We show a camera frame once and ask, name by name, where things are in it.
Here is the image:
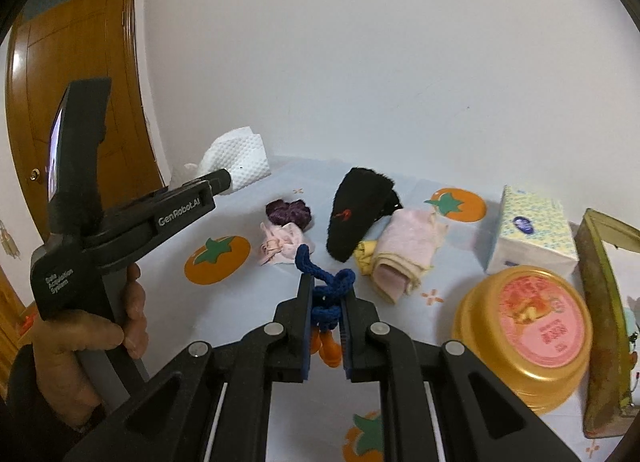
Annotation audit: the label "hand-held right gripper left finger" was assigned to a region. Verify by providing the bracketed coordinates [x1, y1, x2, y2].
[62, 272, 315, 462]

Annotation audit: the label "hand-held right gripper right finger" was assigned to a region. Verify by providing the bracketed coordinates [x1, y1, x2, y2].
[340, 284, 583, 462]

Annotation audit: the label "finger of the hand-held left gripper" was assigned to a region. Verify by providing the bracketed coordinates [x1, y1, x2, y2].
[199, 168, 233, 195]

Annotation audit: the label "blue knitted toy orange feet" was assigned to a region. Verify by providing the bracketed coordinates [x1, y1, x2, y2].
[294, 244, 355, 368]

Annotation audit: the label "white paper towel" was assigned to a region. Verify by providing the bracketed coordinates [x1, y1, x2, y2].
[172, 127, 272, 191]

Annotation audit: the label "purple scrunchie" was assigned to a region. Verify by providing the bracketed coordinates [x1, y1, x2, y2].
[265, 199, 312, 231]

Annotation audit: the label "pink towel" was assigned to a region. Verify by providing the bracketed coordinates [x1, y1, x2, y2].
[371, 208, 450, 306]

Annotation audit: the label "black fuzzy cloth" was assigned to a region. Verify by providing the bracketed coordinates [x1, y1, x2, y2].
[326, 167, 404, 263]

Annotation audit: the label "gold rectangular tin box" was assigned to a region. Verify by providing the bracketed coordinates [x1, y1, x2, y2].
[573, 208, 640, 440]

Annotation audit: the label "person's left forearm dark sleeve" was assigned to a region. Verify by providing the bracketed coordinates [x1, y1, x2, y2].
[0, 342, 107, 462]

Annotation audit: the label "person's left hand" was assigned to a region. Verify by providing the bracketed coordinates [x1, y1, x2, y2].
[31, 262, 149, 427]

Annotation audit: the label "pink scrunchie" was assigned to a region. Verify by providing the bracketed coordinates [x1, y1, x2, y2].
[258, 222, 317, 267]

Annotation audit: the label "yellow cloth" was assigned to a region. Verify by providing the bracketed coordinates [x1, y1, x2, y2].
[353, 240, 379, 277]

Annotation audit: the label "beige hanging tassel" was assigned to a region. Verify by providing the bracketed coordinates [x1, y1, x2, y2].
[0, 219, 22, 259]

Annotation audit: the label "brown wooden door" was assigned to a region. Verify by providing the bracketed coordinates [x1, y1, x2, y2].
[4, 0, 173, 293]

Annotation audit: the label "round gold tin pink label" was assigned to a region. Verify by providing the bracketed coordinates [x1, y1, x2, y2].
[451, 265, 595, 417]

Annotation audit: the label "white blue tissue box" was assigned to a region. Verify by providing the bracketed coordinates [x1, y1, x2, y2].
[485, 185, 580, 278]

